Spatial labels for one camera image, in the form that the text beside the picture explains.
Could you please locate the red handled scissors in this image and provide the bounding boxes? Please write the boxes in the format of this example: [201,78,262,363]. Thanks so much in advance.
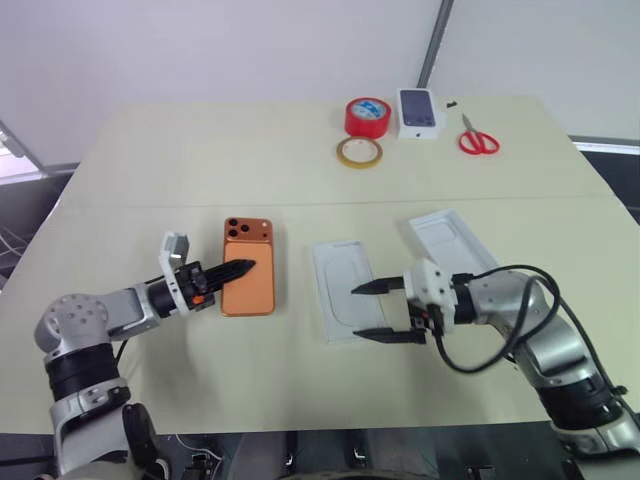
[458,113,502,156]

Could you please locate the white phone box lid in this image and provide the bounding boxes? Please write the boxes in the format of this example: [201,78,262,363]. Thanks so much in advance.
[408,208,502,282]

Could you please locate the white box with phone print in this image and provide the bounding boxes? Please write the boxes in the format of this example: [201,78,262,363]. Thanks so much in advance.
[396,88,448,142]

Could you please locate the silver metal floor rail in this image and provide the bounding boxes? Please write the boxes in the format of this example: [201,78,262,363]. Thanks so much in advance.
[569,134,640,154]

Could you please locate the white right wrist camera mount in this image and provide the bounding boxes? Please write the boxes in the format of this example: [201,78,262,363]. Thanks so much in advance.
[402,257,458,334]

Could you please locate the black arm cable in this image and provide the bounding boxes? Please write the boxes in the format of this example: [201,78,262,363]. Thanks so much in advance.
[112,275,167,362]
[432,264,632,407]

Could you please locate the grey metal post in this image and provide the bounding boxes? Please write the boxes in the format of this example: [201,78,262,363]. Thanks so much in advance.
[415,0,457,91]

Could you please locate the orange smartphone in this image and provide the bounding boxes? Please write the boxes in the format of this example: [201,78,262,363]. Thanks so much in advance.
[220,216,278,318]

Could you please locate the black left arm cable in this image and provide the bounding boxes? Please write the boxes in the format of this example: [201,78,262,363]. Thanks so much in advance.
[112,275,167,362]

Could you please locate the yellow clear tape roll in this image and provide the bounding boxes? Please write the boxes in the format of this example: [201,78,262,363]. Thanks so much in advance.
[334,136,386,171]

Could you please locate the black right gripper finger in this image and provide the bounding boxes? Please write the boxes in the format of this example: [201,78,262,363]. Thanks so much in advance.
[352,327,427,346]
[350,275,408,296]

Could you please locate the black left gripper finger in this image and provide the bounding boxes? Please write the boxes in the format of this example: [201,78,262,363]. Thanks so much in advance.
[203,258,258,283]
[206,271,247,294]

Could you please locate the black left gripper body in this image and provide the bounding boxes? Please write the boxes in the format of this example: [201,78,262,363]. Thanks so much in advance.
[174,261,210,313]

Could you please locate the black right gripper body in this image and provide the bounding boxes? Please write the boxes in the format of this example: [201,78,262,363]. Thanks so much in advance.
[406,298,445,344]

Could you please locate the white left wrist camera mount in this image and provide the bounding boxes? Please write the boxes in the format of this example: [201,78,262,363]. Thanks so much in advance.
[158,230,194,317]

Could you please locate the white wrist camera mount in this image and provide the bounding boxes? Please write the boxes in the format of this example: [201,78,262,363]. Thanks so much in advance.
[158,230,194,317]
[402,257,458,334]

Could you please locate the white phone box base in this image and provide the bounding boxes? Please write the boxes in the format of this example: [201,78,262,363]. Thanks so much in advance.
[311,239,389,347]

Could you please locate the red tape roll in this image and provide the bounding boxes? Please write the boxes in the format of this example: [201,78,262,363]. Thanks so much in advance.
[344,97,392,139]

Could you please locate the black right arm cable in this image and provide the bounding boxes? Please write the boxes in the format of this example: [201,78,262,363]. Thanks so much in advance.
[432,264,632,407]

